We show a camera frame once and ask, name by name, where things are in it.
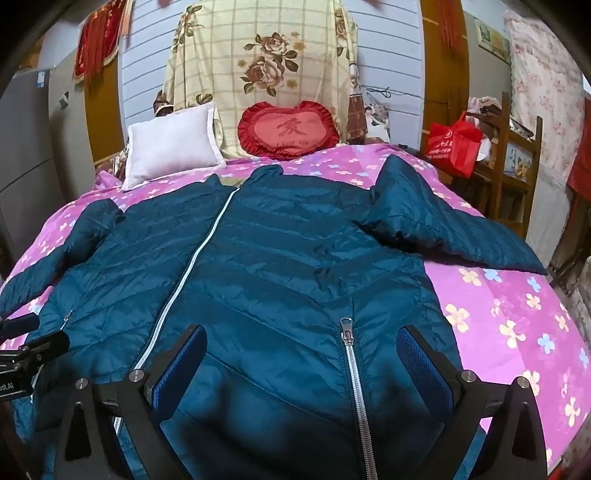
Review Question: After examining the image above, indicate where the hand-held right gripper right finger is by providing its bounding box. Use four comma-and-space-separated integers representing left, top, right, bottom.
396, 324, 549, 480

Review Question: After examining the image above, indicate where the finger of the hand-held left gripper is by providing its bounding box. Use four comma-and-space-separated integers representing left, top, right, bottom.
23, 331, 71, 367
0, 314, 41, 341

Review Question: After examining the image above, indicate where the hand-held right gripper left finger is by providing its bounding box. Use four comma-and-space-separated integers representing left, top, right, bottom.
54, 324, 208, 480

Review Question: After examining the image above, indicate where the teal puffer jacket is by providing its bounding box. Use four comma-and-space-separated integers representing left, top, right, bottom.
0, 154, 548, 480

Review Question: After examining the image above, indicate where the pink floral bedsheet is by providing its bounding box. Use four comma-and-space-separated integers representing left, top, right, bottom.
0, 142, 587, 476

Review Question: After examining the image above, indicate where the grey refrigerator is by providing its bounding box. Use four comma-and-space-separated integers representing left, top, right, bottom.
0, 60, 100, 268

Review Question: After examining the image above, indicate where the wooden chair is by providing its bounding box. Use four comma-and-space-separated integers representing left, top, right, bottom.
455, 91, 543, 236

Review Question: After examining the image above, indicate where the red shopping bag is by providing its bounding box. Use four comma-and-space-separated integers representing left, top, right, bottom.
425, 111, 485, 180

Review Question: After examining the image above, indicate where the blue patterned box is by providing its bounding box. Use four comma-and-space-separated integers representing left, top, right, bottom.
505, 143, 532, 181

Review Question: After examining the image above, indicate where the white pillow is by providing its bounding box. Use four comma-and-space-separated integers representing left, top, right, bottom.
121, 102, 227, 191

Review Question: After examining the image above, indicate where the patterned cloth bundle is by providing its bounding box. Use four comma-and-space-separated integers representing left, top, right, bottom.
348, 60, 393, 145

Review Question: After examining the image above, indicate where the red heart-shaped pillow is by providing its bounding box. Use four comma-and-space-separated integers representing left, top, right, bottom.
238, 100, 341, 161

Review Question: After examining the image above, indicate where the red gold-fringed hanging cloth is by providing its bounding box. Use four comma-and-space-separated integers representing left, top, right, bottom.
73, 0, 134, 84

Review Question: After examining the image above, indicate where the pink floral lace curtain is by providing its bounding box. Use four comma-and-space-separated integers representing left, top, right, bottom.
503, 10, 591, 185

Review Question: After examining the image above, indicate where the yellow rose-print quilt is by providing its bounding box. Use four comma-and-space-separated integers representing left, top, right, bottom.
164, 0, 361, 160

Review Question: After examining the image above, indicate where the red door hanging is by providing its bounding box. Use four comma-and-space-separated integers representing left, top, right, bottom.
436, 0, 472, 44

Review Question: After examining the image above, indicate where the framed wall picture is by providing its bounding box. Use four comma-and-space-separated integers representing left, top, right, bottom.
475, 18, 511, 61

